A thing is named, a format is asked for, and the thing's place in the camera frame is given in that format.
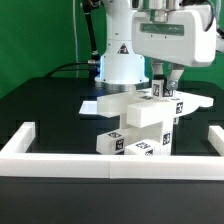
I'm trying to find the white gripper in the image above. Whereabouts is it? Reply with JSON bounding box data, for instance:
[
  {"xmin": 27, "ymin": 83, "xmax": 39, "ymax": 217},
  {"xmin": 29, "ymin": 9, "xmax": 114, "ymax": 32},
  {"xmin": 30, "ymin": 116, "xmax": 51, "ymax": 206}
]
[{"xmin": 132, "ymin": 8, "xmax": 216, "ymax": 90}]

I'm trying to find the white chair back frame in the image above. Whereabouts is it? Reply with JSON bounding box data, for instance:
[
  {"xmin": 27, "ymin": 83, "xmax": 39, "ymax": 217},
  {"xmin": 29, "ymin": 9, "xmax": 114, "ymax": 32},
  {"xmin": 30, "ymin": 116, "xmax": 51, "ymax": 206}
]
[{"xmin": 97, "ymin": 88, "xmax": 214, "ymax": 128}]

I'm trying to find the white chair seat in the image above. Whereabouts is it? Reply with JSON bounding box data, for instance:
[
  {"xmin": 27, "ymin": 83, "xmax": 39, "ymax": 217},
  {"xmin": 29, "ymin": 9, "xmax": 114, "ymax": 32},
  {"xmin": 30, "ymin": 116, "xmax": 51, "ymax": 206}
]
[{"xmin": 119, "ymin": 116, "xmax": 179, "ymax": 156}]

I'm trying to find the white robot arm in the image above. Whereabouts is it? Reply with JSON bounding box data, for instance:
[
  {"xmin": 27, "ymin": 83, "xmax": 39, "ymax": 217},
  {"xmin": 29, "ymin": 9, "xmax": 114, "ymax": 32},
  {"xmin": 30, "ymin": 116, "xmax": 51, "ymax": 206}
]
[{"xmin": 81, "ymin": 0, "xmax": 224, "ymax": 90}]

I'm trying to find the white sheet with tags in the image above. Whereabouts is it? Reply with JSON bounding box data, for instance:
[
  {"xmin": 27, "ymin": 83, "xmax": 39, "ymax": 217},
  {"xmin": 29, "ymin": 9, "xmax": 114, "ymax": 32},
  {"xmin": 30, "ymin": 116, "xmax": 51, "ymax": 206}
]
[{"xmin": 79, "ymin": 101, "xmax": 97, "ymax": 115}]

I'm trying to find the white U-shaped fence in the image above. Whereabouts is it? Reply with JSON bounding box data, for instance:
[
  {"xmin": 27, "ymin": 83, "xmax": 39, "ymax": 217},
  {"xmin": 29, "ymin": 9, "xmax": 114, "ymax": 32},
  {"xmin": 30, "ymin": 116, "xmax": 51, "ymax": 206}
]
[{"xmin": 0, "ymin": 122, "xmax": 224, "ymax": 181}]

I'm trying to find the black cable bundle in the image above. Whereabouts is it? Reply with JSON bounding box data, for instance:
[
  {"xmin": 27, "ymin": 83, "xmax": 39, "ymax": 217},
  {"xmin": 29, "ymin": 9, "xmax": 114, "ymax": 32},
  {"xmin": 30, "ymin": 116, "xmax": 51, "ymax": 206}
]
[{"xmin": 44, "ymin": 9, "xmax": 101, "ymax": 79}]

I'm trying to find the white thin cable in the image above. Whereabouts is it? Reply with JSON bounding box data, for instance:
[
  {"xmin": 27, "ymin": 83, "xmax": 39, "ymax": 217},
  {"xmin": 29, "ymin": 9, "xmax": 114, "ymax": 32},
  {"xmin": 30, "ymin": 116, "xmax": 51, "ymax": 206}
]
[{"xmin": 72, "ymin": 0, "xmax": 80, "ymax": 79}]

